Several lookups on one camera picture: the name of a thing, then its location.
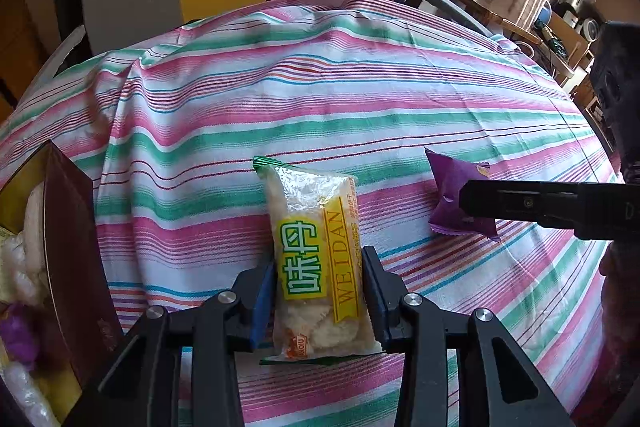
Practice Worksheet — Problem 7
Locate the gold cardboard storage box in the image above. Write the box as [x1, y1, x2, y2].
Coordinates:
[1, 142, 124, 426]

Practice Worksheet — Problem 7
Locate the purple snack packet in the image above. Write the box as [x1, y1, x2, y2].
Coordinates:
[425, 148, 499, 242]

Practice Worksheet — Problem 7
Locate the striped pink green tablecloth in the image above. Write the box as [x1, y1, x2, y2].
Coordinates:
[1, 0, 615, 409]

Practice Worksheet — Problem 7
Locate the person's right hand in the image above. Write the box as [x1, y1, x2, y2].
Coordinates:
[599, 242, 632, 310]

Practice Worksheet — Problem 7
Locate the wooden side desk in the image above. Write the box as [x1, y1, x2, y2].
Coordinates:
[450, 0, 594, 82]

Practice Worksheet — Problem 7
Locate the green yellow snack packet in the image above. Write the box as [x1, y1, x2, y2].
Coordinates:
[253, 156, 382, 364]

